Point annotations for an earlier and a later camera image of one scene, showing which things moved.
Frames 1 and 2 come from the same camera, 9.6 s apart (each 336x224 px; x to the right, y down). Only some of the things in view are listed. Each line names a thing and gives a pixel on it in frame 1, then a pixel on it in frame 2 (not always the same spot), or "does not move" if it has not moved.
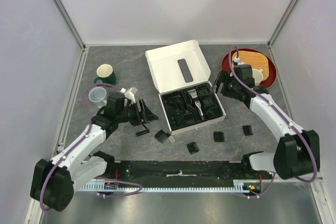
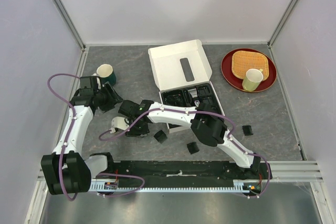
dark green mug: [105, 74] does not move
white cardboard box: [179, 67] does not move
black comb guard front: [193, 147] does not move
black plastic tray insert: [181, 108] does not move
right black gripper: [224, 77] -> [133, 132]
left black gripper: [145, 115] -> [113, 98]
